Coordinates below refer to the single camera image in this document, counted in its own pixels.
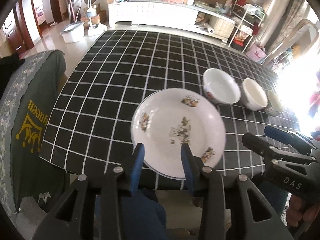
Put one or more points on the white standing fan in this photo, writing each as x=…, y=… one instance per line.
x=94, y=29

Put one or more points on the white tv cabinet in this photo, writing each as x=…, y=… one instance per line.
x=170, y=15

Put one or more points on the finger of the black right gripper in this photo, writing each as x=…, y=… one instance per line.
x=301, y=143
x=269, y=152

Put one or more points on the pink bag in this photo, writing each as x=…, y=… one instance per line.
x=255, y=53

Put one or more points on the cream white bowl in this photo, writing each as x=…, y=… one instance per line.
x=253, y=96

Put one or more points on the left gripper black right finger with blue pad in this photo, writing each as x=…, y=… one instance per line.
x=232, y=208

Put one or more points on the black white grid tablecloth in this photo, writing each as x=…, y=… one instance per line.
x=147, y=87

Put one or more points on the white metal shelf rack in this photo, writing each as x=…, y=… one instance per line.
x=248, y=18

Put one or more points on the paper roll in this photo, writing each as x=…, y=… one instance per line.
x=208, y=28

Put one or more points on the black floral patterned bowl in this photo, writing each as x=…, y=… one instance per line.
x=274, y=106

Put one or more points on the green chair cover gold crown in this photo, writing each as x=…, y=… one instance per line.
x=26, y=104

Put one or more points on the cardboard box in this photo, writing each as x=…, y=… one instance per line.
x=101, y=17

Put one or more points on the white plate cartoon bear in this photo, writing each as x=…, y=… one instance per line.
x=171, y=117

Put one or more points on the large white bowl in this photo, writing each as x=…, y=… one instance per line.
x=220, y=87

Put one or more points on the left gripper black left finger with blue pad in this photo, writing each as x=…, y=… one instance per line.
x=94, y=202

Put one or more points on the white plastic storage bin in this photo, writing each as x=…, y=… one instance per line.
x=73, y=32

